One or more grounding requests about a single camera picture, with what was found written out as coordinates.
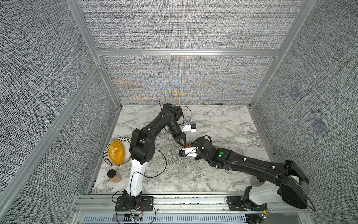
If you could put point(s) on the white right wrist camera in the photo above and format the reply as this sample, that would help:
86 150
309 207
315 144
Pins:
191 152

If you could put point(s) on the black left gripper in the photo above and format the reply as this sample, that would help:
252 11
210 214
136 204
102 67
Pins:
182 136

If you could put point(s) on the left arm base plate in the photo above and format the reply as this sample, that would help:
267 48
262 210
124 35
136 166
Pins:
145 204

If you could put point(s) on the striped white bowl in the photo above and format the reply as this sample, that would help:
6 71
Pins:
126 143

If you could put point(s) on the brown jar with black lid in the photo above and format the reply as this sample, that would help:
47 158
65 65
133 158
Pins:
113 176

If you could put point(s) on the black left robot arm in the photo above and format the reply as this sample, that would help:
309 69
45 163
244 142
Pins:
142 149

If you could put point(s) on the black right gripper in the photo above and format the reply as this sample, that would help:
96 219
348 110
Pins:
197 158

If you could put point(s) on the yellow sponge in bowl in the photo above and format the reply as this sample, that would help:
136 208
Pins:
116 152

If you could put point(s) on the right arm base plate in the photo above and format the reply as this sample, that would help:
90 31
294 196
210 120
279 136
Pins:
240 203

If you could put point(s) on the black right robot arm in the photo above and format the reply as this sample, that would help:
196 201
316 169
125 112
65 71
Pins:
292 183

